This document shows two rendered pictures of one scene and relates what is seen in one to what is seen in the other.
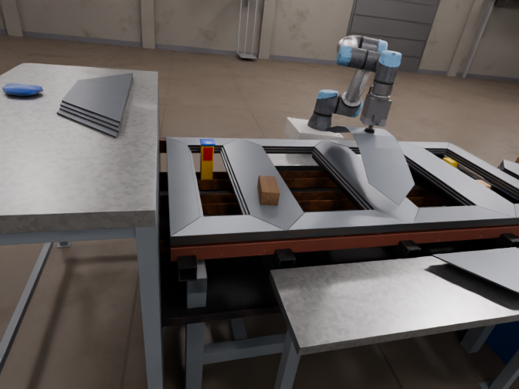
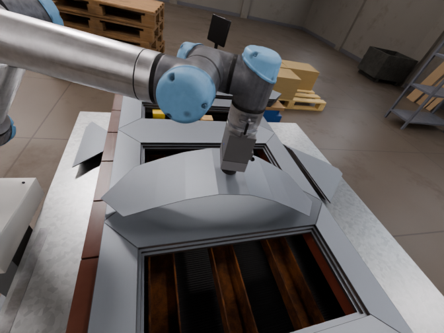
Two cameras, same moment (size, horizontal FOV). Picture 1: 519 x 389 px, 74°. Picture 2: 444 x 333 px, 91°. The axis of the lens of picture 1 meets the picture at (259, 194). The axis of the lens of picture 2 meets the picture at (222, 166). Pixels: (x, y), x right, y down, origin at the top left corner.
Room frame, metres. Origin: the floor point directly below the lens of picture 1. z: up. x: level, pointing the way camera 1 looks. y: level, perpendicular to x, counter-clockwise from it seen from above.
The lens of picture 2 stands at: (1.44, 0.03, 1.42)
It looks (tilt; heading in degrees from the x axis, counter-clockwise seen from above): 42 degrees down; 264
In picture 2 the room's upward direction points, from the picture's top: 15 degrees clockwise
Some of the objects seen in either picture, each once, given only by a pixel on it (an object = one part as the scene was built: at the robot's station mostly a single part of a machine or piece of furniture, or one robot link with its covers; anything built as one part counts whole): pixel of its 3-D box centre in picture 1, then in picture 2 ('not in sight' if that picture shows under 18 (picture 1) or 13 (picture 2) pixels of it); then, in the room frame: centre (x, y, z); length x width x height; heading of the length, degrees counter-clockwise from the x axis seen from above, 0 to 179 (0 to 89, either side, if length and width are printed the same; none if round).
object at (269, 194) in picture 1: (268, 190); not in sight; (1.03, -0.03, 0.87); 0.12 x 0.06 x 0.05; 9
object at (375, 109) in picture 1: (375, 109); (241, 143); (1.36, -0.41, 1.11); 0.10 x 0.09 x 0.16; 5
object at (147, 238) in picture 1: (156, 234); not in sight; (1.17, 0.42, 0.51); 1.30 x 0.04 x 1.01; 18
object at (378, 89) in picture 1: (381, 89); (245, 115); (1.37, -0.41, 1.19); 0.08 x 0.08 x 0.05
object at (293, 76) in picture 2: not in sight; (283, 82); (0.41, -3.59, 0.23); 1.29 x 0.88 x 0.47; 15
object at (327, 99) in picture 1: (327, 101); not in sight; (2.12, -0.33, 0.94); 0.13 x 0.12 x 0.14; 85
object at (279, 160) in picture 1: (339, 160); (76, 206); (1.88, -0.44, 0.67); 1.30 x 0.20 x 0.03; 108
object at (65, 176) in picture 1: (63, 112); not in sight; (1.09, 0.68, 1.03); 1.30 x 0.60 x 0.04; 18
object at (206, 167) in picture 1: (206, 164); not in sight; (1.35, 0.25, 0.78); 0.05 x 0.05 x 0.19; 18
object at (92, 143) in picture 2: not in sight; (97, 141); (1.96, -0.78, 0.70); 0.39 x 0.12 x 0.04; 108
